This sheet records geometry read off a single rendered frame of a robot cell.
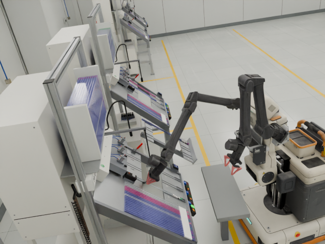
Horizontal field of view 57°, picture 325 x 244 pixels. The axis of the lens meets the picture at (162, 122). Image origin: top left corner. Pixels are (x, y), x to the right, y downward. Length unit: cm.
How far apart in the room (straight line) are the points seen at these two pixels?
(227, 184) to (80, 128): 141
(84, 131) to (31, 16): 343
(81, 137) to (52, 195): 34
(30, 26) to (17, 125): 347
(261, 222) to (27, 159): 190
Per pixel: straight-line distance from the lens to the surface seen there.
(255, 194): 293
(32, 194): 170
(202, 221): 308
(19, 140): 152
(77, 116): 151
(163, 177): 228
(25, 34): 491
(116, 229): 231
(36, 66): 501
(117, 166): 192
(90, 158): 163
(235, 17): 995
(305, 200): 257
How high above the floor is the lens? 230
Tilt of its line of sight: 30 degrees down
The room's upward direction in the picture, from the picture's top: 8 degrees counter-clockwise
